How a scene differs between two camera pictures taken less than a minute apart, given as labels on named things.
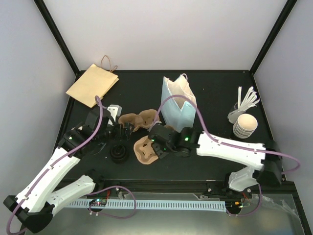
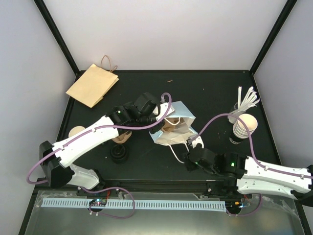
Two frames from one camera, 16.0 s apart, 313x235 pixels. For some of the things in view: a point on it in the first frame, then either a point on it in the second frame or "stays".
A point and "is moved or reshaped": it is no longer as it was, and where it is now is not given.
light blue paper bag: x=180 y=112 is moved or reshaped
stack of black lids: x=119 y=154 stays
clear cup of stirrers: x=250 y=99 stays
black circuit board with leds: x=98 y=202 stays
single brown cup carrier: x=145 y=152 → x=170 y=123
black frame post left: x=57 y=35 stays
